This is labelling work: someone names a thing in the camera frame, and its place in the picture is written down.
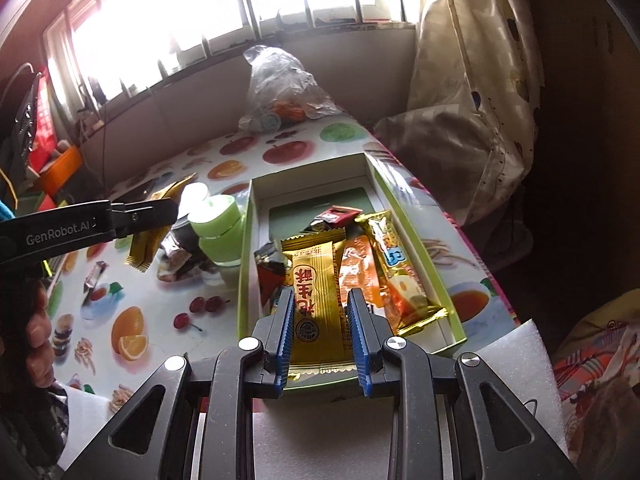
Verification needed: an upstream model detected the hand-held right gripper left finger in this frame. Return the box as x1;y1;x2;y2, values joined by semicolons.
60;287;296;480

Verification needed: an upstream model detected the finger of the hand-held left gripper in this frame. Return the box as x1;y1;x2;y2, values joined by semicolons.
107;199;179;237

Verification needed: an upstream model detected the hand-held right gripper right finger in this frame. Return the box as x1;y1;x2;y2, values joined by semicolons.
346;287;583;480

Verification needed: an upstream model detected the yellow snack packet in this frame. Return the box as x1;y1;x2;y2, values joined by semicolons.
281;230;356;376
125;174;197;273

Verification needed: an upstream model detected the red and black snack packet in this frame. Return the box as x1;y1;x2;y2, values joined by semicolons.
312;205;363;235
254;242;288;311

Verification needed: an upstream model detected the orange snack packet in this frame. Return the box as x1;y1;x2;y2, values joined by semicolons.
337;235;401;331

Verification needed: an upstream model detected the long yellow snack bar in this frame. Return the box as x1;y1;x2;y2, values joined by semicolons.
355;211;448;338

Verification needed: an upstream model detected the green-edged white box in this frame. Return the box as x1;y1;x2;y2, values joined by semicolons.
236;151;468;392

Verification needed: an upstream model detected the person's left hand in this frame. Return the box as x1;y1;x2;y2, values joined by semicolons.
22;280;56;391

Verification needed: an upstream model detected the clear jar with dark contents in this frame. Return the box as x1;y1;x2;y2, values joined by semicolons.
167;182;210;266

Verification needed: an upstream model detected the brown snack packet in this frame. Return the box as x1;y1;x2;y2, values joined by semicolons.
156;250;201;283

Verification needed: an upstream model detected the orange box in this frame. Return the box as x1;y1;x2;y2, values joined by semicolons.
40;146;83;193

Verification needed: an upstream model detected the green plastic jar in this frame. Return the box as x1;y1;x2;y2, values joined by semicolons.
190;195;246;267

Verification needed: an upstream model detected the red bag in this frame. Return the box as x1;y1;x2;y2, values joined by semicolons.
27;67;58;171

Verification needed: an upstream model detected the food print tablecloth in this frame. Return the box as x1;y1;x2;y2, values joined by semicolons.
47;110;523;411

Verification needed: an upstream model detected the white foam sheet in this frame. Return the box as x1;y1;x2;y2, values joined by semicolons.
200;319;571;480

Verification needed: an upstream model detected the clear plastic bag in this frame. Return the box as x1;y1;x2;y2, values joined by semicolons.
237;45;341;133

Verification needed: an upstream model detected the barred window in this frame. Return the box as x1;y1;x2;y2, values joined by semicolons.
45;0;421;106

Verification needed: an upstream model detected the colourful printed cloth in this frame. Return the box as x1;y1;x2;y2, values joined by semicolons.
550;305;640;480

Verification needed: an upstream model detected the beige printed curtain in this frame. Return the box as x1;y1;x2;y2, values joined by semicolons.
372;0;546;226

